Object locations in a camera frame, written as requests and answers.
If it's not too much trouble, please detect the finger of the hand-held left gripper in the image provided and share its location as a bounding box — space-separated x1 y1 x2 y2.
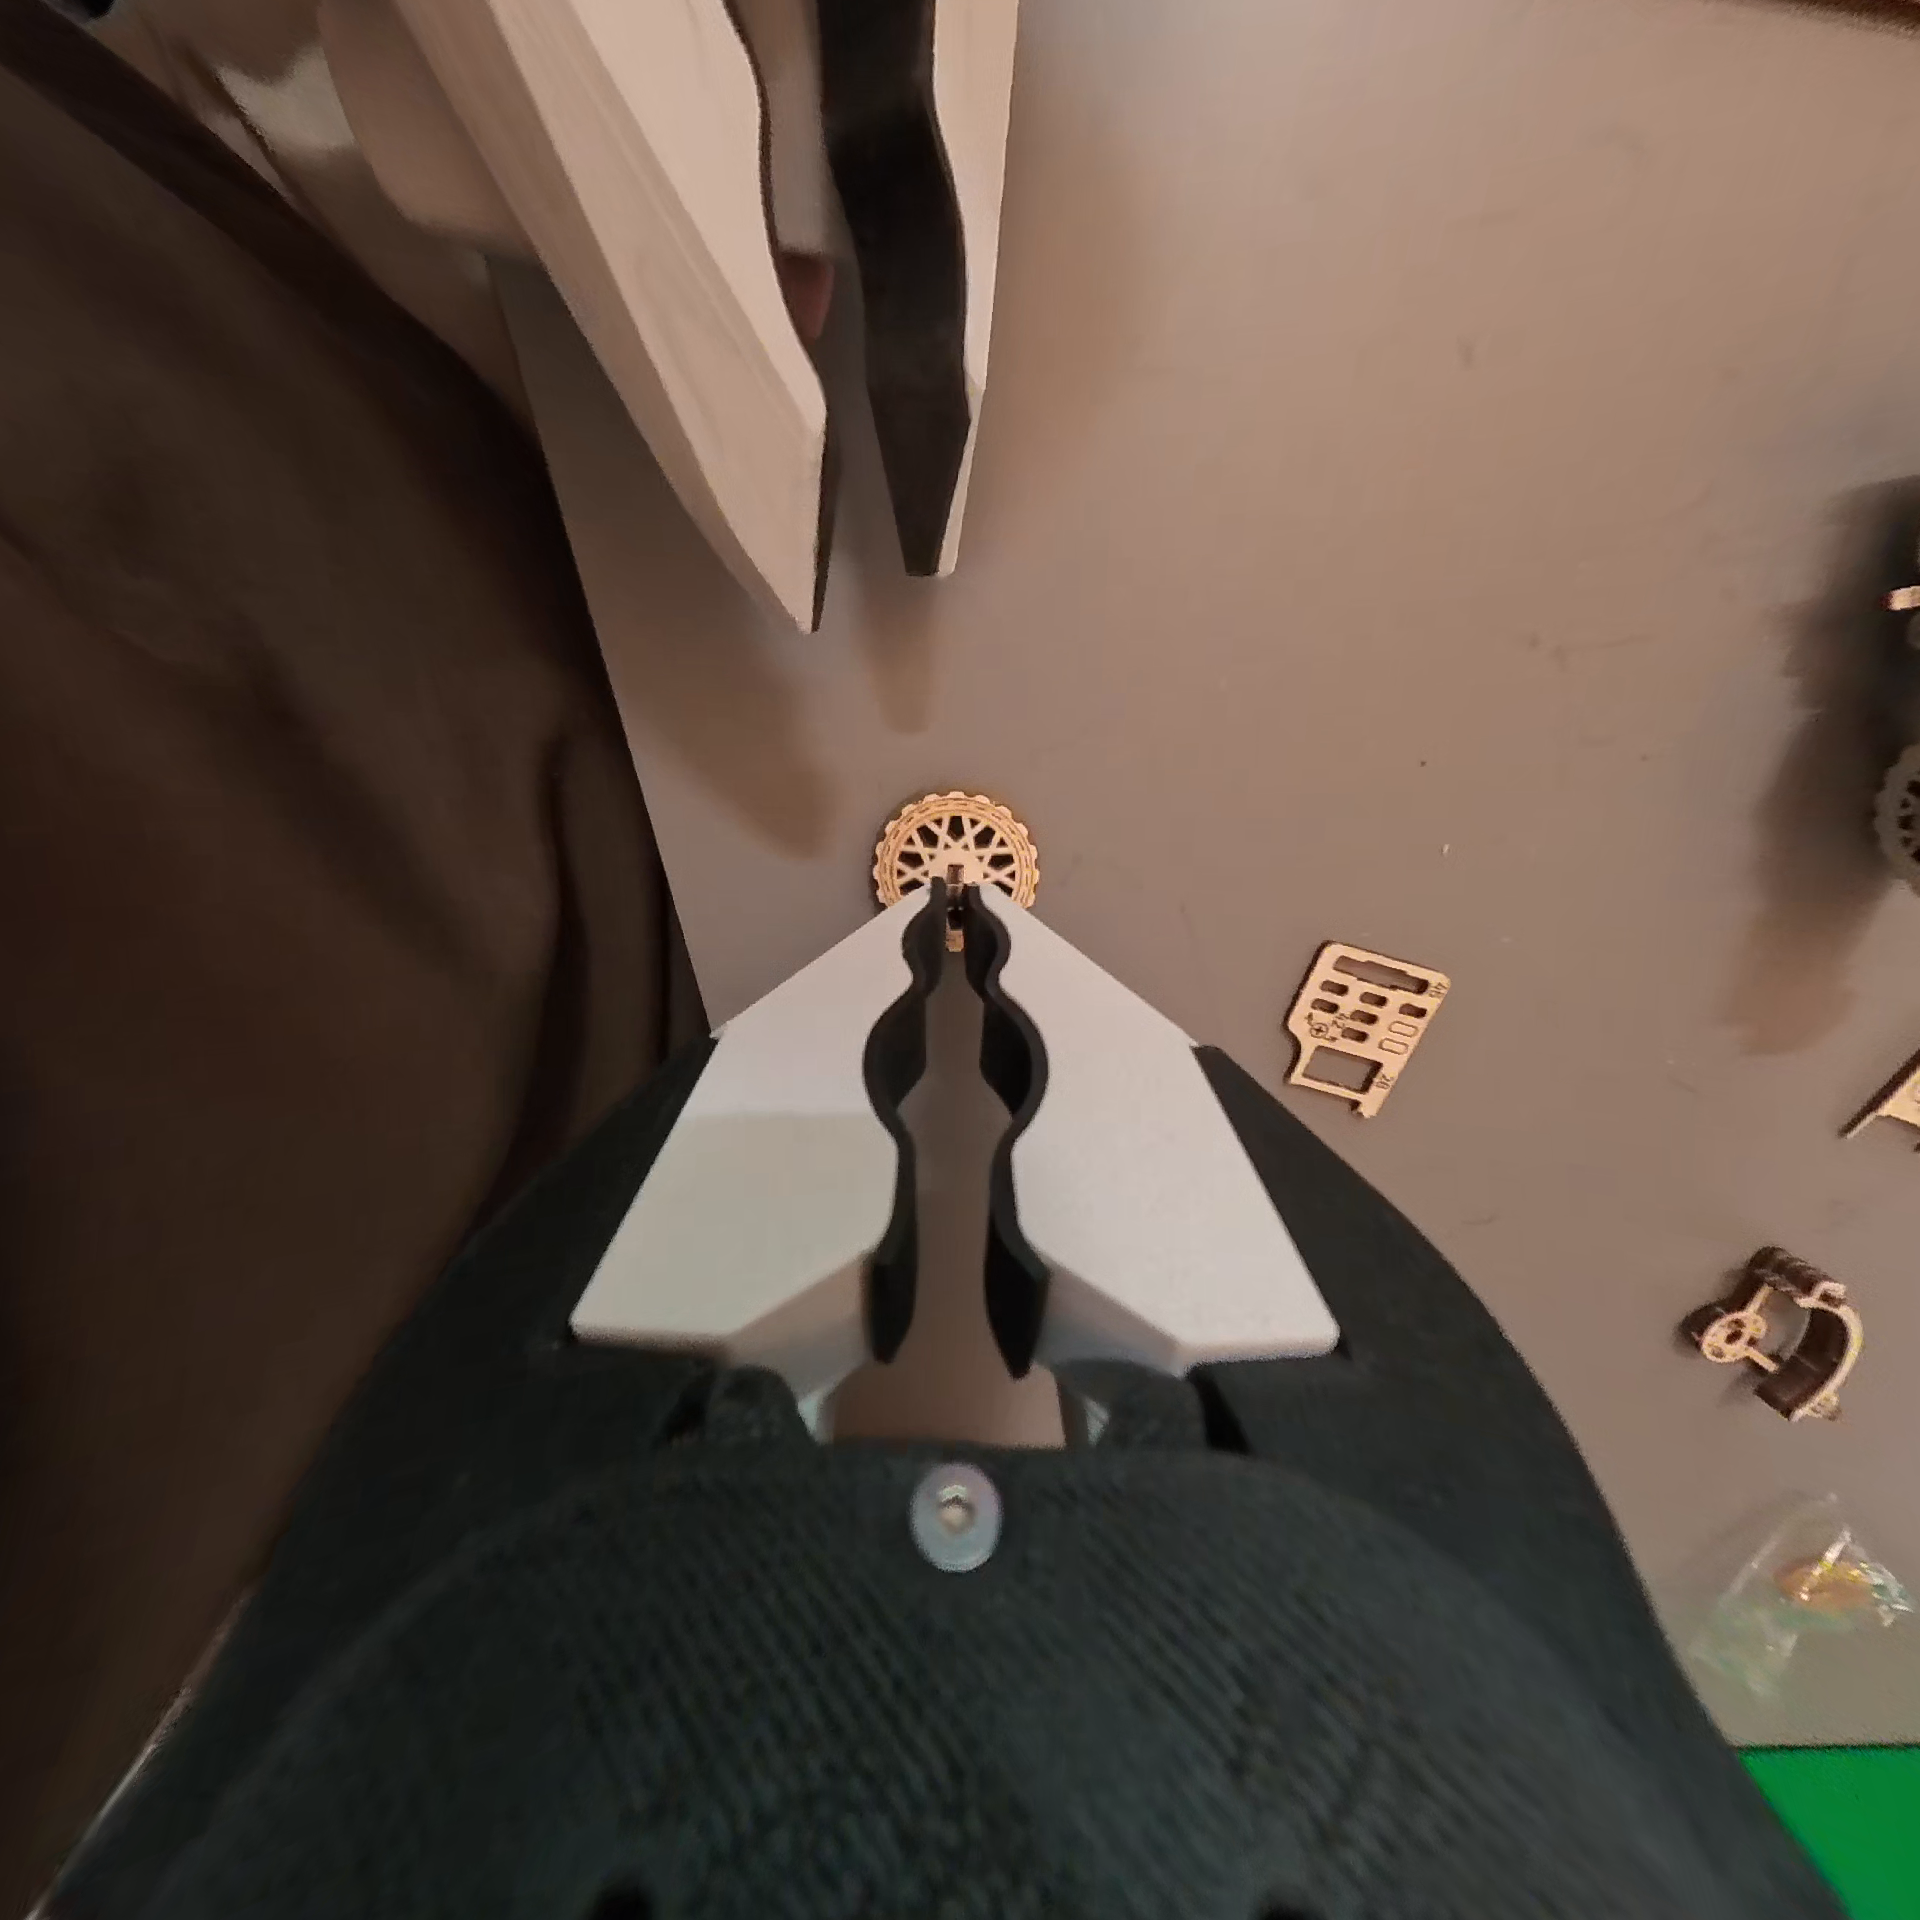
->
320 0 842 635
815 0 1023 584

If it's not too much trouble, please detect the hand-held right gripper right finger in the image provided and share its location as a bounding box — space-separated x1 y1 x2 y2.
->
958 883 1341 1445

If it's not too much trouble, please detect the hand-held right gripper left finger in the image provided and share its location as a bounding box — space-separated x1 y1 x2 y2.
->
570 883 952 1433

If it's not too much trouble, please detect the wooden gear wheel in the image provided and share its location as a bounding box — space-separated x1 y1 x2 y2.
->
872 791 1039 912

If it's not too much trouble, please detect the grey desk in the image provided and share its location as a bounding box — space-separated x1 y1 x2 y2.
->
88 0 1920 1759

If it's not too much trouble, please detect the flat wooden grille piece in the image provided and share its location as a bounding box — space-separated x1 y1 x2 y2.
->
1282 939 1453 1121

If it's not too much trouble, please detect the person's brown clothing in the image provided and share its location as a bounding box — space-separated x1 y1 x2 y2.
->
0 0 720 1920

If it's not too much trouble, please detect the small wooden curved assembly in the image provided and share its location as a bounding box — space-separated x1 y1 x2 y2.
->
1678 1247 1864 1422

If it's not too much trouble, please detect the small wooden triangle piece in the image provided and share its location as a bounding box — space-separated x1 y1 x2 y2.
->
1842 1049 1920 1155

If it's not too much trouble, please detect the clear plastic bag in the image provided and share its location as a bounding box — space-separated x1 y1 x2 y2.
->
1680 1499 1920 1702

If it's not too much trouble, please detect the wooden model vehicle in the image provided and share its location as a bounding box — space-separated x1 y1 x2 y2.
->
1782 479 1920 889

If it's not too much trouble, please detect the green board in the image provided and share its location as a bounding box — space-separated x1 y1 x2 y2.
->
1733 1741 1920 1920

